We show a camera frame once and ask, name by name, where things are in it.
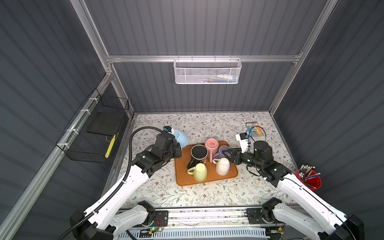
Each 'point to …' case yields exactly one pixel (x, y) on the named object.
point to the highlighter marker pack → (253, 129)
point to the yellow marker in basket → (110, 146)
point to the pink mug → (212, 145)
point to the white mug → (222, 166)
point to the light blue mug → (181, 138)
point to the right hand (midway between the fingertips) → (227, 152)
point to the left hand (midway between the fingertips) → (180, 146)
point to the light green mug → (199, 171)
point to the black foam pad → (105, 122)
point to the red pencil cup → (310, 178)
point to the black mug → (199, 155)
